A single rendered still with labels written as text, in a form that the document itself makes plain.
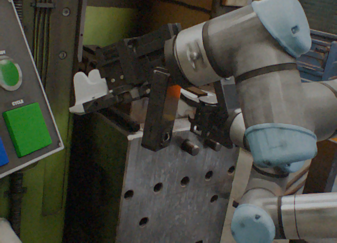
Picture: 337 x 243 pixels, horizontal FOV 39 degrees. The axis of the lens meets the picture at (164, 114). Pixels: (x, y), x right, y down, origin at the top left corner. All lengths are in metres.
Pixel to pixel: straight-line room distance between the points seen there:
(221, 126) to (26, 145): 0.44
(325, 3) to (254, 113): 8.89
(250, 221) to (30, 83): 0.44
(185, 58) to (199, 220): 0.82
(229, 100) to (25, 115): 0.44
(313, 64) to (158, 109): 4.24
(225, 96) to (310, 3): 8.58
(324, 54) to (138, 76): 4.21
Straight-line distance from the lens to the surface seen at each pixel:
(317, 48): 4.78
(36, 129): 0.81
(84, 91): 0.70
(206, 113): 1.04
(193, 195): 1.28
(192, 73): 0.59
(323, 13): 9.42
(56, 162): 1.24
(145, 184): 1.14
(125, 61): 0.63
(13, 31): 0.85
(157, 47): 0.62
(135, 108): 1.11
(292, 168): 0.93
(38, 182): 1.24
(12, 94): 0.80
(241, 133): 0.96
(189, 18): 1.46
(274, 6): 0.55
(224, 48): 0.56
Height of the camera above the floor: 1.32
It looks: 19 degrees down
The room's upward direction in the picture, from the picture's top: 9 degrees clockwise
